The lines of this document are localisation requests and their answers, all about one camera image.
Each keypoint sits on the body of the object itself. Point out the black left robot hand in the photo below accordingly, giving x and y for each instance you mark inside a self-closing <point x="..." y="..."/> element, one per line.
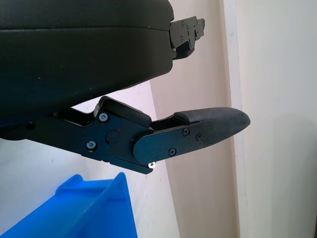
<point x="74" y="62"/>

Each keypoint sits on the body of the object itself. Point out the blue plastic tray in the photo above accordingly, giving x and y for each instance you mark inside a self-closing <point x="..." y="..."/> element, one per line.
<point x="74" y="213"/>

